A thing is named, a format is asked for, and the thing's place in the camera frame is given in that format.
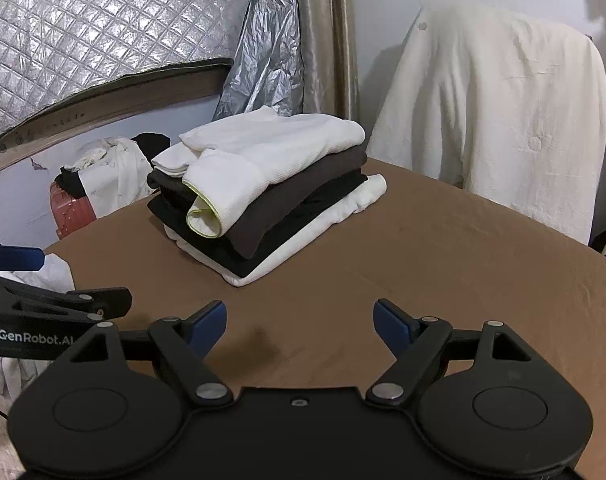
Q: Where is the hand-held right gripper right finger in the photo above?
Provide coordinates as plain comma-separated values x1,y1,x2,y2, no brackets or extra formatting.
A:
365,298,534,406

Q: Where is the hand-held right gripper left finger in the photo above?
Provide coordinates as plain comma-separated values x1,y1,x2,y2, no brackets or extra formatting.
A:
55,300,234,408

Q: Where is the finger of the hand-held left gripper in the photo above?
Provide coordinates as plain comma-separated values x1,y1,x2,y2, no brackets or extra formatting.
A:
0,241,46,272
0,274,133,330

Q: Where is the white sweater with green cartoon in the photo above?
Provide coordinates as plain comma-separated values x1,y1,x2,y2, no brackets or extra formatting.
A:
152,105,367,239

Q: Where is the white cloth pile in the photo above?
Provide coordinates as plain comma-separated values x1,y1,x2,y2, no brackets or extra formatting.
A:
0,252,77,413

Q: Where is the black folded garment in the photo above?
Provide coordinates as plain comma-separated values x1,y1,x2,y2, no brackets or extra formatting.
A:
148,172,369,279

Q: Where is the cream folded garment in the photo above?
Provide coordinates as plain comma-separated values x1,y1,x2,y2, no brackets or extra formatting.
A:
163,174,388,288

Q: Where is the white crumpled clothing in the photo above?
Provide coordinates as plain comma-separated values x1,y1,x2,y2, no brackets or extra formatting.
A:
58,136,157,219

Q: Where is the brown knitted sweater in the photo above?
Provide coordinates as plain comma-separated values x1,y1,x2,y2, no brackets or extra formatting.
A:
147,142,369,259

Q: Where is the small black cloth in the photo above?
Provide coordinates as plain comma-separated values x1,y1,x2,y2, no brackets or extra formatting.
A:
132,132,172,158

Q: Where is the silver quilted insulation sheet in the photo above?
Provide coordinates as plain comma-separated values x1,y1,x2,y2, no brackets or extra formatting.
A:
0,0,305,147

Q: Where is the beige curtain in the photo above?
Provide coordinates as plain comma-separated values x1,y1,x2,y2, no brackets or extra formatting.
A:
293,0,360,122

